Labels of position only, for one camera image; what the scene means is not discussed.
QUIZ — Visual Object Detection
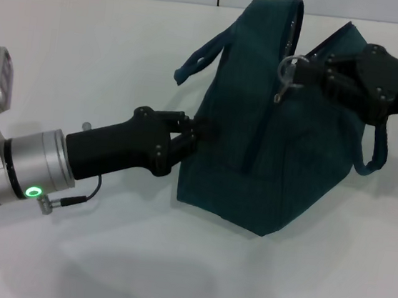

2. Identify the dark teal insulated lunch bag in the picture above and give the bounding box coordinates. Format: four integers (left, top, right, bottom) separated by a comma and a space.
156, 0, 398, 252

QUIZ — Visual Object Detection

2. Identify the silver zipper pull ring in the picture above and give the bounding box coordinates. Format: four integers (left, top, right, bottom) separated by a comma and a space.
273, 53, 307, 106

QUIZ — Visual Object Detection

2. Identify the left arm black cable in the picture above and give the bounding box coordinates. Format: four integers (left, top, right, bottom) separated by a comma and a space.
35, 169, 103, 222

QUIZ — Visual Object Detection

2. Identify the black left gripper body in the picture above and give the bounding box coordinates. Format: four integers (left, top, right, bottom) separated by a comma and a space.
61, 98, 199, 194

